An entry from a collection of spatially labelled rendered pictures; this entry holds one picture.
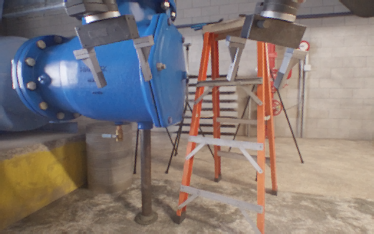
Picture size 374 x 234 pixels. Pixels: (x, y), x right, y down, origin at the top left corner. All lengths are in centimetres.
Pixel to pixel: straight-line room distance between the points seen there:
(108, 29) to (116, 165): 121
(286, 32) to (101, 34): 41
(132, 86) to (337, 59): 435
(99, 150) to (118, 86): 76
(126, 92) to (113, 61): 14
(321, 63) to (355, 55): 62
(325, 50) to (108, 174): 439
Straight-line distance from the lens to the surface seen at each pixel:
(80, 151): 176
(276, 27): 48
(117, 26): 47
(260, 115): 97
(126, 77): 83
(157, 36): 84
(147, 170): 112
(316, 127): 457
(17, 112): 156
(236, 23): 119
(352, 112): 483
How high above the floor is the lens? 69
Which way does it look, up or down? 4 degrees down
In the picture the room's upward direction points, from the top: straight up
